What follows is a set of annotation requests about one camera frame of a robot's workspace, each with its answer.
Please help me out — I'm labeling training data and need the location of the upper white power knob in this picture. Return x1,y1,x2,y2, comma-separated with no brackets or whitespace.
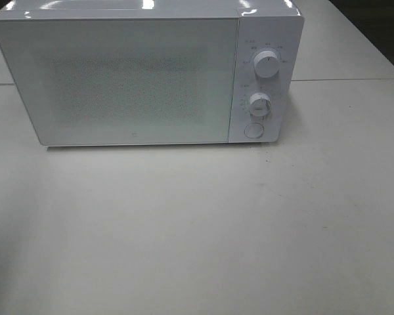
253,48,280,79

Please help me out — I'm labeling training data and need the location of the round door release button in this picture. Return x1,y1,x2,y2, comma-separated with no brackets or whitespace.
244,123,264,139

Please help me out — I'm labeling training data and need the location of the white microwave oven body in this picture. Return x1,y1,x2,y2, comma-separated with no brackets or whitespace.
0,1,304,146

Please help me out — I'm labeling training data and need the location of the white timer knob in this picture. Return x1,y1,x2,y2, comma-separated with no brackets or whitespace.
248,93,271,117

